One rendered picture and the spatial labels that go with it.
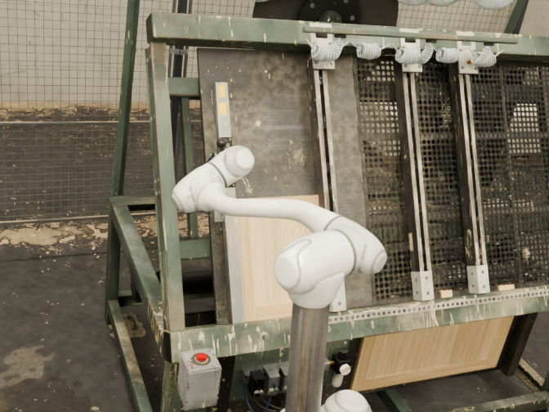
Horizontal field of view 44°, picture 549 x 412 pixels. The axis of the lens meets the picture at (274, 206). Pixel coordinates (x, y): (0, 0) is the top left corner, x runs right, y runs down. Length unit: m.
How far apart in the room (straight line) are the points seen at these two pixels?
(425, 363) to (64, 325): 2.02
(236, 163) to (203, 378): 0.77
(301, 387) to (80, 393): 1.96
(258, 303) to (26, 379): 1.51
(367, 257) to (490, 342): 2.09
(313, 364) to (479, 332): 1.95
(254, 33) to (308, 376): 1.45
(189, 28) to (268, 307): 1.13
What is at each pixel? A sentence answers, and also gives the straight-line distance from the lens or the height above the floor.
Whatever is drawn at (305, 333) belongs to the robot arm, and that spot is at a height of 1.42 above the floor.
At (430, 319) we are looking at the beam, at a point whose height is 0.84.
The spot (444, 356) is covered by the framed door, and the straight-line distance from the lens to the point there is 3.70.
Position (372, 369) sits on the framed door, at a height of 0.38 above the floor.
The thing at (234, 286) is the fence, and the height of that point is 1.02.
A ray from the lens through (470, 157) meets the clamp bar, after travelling 3.24.
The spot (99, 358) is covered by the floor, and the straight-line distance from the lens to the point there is 3.90.
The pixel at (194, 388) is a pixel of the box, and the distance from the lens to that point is 2.46.
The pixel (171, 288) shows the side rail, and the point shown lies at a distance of 2.60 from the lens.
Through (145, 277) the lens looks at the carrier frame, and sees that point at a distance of 3.11.
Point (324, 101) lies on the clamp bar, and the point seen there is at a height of 1.65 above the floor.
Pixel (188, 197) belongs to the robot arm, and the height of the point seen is 1.55.
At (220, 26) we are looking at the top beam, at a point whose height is 1.91.
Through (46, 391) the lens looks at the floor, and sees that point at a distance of 3.73.
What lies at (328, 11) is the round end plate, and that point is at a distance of 3.48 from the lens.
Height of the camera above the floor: 2.50
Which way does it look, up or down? 26 degrees down
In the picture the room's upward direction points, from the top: 9 degrees clockwise
